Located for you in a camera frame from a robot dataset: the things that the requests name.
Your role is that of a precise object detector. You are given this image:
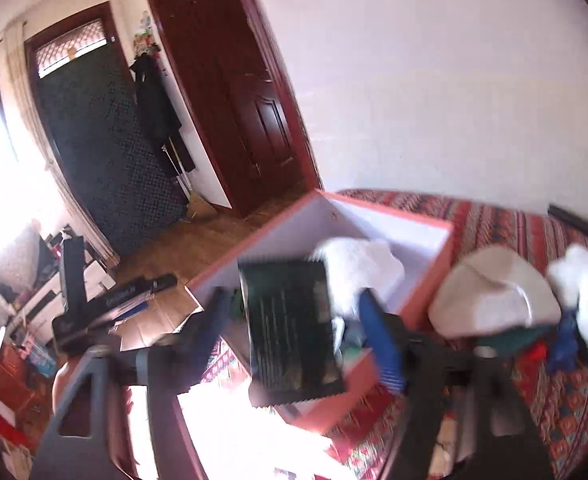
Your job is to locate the black coat on hook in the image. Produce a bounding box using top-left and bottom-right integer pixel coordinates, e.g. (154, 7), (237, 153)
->
(130, 53), (195, 179)

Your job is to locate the dark mesh screen door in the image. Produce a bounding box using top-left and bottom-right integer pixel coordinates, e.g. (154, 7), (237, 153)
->
(25, 2), (187, 266)

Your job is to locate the salmon cardboard box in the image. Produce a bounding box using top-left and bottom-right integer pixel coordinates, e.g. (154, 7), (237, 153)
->
(184, 187), (456, 435)

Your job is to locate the straw broom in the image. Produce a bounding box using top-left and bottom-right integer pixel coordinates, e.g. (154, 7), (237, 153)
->
(162, 138), (219, 222)

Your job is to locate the dark green foil packet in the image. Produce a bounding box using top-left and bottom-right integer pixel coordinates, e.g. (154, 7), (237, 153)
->
(239, 259), (345, 408)

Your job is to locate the red plastic cone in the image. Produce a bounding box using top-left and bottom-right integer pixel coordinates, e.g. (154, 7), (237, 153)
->
(522, 341), (548, 365)

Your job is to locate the cream knitted beanie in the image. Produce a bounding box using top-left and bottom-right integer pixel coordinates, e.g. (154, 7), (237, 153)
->
(428, 245), (562, 339)

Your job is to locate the white plush toy front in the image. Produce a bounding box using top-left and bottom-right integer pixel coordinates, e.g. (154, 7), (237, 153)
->
(310, 237), (405, 320)

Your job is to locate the patterned woven bedspread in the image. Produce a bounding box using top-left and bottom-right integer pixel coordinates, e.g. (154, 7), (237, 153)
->
(193, 187), (588, 480)

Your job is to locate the dark teal pouch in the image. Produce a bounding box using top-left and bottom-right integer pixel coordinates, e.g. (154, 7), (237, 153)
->
(475, 325), (554, 359)

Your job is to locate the dark red wooden door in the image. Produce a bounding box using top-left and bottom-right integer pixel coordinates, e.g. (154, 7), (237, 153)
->
(147, 0), (320, 217)

